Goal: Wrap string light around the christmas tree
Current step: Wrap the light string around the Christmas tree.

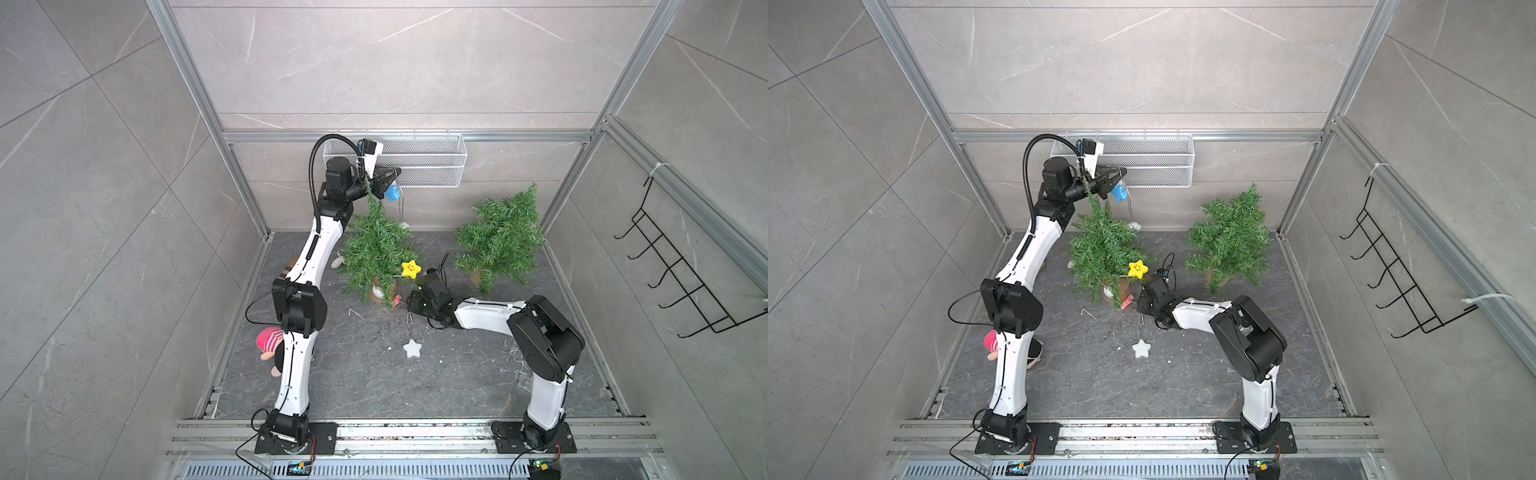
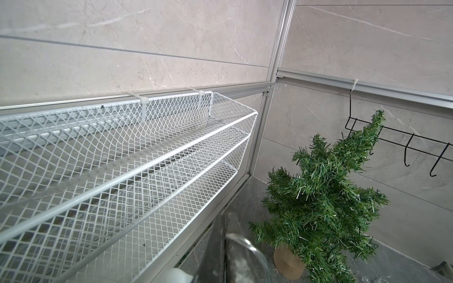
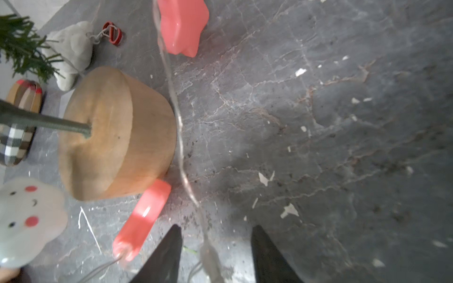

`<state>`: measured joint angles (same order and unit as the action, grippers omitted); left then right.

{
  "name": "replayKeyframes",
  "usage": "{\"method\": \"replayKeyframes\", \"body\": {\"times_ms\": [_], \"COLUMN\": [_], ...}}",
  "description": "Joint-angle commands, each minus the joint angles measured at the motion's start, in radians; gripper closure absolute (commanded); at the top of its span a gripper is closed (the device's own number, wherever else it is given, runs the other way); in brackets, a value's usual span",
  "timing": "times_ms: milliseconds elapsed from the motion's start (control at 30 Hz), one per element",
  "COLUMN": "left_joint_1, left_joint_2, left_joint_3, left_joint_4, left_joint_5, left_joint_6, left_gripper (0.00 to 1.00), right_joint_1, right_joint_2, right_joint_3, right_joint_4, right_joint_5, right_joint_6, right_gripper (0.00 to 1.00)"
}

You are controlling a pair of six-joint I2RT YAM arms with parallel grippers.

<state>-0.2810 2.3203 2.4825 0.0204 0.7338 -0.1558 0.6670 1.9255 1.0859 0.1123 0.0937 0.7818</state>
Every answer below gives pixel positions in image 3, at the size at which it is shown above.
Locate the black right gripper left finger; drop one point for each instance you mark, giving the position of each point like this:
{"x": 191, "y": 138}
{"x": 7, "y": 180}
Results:
{"x": 163, "y": 264}

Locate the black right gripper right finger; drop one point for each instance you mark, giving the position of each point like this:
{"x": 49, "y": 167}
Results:
{"x": 269, "y": 264}

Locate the small green christmas tree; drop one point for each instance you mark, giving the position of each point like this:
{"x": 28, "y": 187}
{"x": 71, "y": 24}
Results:
{"x": 117, "y": 136}

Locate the pink star light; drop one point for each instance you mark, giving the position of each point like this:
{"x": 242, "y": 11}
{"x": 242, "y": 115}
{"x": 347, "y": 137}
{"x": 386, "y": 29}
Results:
{"x": 181, "y": 25}
{"x": 134, "y": 232}

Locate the white cloud light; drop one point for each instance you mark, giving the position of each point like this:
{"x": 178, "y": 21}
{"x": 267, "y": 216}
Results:
{"x": 32, "y": 215}

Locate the plaid fabric glasses case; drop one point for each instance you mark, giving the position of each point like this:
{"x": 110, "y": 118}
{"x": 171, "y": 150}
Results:
{"x": 16, "y": 139}

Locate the red carabiner clip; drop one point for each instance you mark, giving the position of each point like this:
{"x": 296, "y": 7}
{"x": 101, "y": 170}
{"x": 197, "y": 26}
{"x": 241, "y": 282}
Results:
{"x": 113, "y": 33}

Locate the white plush bunny keychain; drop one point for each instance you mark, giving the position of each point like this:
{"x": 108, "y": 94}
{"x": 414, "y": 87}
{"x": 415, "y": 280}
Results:
{"x": 76, "y": 50}

